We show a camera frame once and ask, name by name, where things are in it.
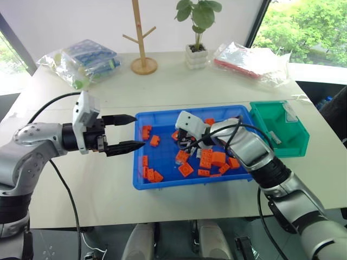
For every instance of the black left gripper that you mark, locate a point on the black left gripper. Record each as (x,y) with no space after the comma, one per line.
(95,135)

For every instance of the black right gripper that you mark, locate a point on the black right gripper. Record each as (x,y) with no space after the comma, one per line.
(193,138)

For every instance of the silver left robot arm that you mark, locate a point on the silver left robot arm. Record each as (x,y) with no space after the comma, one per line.
(29,154)

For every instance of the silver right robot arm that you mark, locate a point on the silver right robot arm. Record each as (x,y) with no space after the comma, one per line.
(252,146)

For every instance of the blue plastic bin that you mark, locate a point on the blue plastic bin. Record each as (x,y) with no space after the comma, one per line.
(162,159)

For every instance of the green plastic bin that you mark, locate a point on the green plastic bin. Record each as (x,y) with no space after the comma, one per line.
(282,130)

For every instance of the large orange toy brick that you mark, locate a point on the large orange toy brick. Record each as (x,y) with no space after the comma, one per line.
(206,159)

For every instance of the plastic bag with blue parts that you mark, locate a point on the plastic bag with blue parts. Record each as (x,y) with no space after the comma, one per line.
(86,61)

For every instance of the wooden branch stand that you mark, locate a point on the wooden branch stand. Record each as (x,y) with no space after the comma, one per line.
(141,54)

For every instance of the white plant pot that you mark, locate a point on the white plant pot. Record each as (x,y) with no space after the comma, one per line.
(196,58)

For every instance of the plastic bag with red parts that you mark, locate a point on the plastic bag with red parts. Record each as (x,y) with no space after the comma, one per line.
(249,65)

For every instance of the grey rounded shape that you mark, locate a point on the grey rounded shape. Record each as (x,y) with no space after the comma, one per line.
(214,239)

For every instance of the green leafy plant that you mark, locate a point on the green leafy plant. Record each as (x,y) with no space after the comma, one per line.
(200,16)

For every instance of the dark rounded object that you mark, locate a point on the dark rounded object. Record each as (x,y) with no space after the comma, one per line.
(336,119)

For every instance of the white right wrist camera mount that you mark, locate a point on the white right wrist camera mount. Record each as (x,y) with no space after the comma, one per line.
(189,122)

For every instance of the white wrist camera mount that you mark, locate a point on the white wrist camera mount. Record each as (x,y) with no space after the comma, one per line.
(189,122)
(84,108)

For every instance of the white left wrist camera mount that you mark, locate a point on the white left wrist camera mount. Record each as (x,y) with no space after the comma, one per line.
(84,108)

